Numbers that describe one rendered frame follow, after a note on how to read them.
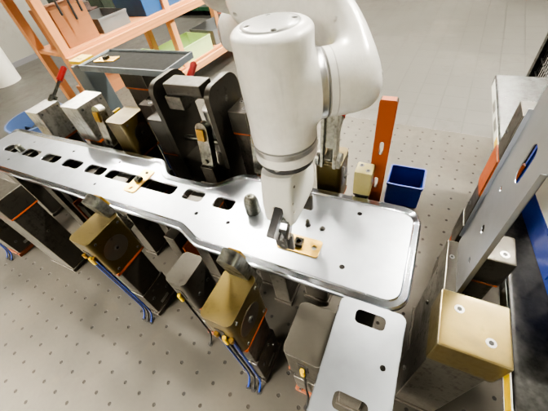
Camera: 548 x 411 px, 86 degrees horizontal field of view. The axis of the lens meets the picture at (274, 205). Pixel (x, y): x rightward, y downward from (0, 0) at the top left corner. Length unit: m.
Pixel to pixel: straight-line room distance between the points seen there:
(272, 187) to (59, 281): 0.93
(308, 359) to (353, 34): 0.43
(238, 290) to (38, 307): 0.82
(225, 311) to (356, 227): 0.29
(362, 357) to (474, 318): 0.15
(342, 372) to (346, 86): 0.37
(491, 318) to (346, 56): 0.37
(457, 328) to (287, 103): 0.35
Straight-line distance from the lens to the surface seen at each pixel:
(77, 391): 0.98
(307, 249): 0.56
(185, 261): 0.62
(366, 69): 0.34
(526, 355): 0.52
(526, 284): 0.57
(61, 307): 1.14
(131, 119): 0.97
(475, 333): 0.47
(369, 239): 0.58
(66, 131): 1.37
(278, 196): 0.40
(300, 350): 0.51
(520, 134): 0.46
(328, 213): 0.61
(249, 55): 0.31
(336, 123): 0.59
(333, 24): 0.39
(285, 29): 0.31
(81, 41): 3.22
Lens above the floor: 1.47
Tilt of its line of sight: 47 degrees down
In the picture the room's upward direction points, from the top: 11 degrees counter-clockwise
